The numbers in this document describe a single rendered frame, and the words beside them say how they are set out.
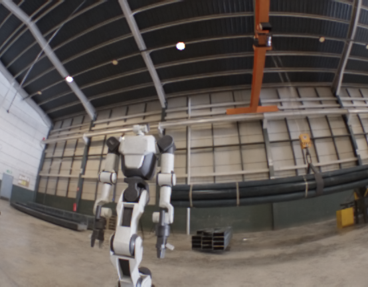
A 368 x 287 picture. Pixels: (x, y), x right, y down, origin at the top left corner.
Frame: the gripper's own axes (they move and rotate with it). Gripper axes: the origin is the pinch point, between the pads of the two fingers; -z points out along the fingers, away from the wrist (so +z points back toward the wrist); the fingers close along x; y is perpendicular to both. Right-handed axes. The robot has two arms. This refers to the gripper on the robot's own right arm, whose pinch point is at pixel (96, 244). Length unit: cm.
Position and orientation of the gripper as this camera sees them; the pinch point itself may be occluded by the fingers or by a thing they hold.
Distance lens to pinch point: 132.0
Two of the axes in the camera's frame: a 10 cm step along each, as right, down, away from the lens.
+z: 0.3, -8.2, 5.8
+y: 10.0, -0.2, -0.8
